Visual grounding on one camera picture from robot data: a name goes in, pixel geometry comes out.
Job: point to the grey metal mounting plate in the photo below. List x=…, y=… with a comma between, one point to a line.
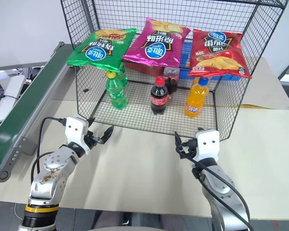
x=29, y=145

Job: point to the dark cola bottle behind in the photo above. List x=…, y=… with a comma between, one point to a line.
x=172, y=84

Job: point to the cola bottle red cap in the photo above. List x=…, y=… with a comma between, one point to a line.
x=160, y=98

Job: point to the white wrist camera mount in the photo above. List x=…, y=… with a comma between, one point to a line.
x=74, y=130
x=208, y=144

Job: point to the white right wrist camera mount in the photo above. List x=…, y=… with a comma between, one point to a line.
x=208, y=144

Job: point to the green soda bottle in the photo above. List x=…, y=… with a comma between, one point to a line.
x=116, y=93
x=122, y=74

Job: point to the orange soda bottle blue cap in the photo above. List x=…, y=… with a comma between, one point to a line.
x=195, y=103

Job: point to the red chips bag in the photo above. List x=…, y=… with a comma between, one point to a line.
x=218, y=55

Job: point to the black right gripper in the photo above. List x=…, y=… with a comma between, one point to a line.
x=189, y=149

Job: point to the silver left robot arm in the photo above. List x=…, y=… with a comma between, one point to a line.
x=51, y=173

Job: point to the grey white desk equipment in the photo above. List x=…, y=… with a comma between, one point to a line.
x=7, y=93

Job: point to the green chips bag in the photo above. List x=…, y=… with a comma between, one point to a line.
x=98, y=50

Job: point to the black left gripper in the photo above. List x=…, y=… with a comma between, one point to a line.
x=92, y=140

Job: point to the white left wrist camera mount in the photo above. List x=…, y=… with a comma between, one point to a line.
x=74, y=130

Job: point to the yellow tape strip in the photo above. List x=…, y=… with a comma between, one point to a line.
x=253, y=106

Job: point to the magenta chips bag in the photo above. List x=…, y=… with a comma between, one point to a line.
x=156, y=45

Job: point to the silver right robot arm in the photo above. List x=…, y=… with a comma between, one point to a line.
x=221, y=187

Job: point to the green conveyor belt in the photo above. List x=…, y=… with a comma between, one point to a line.
x=21, y=108

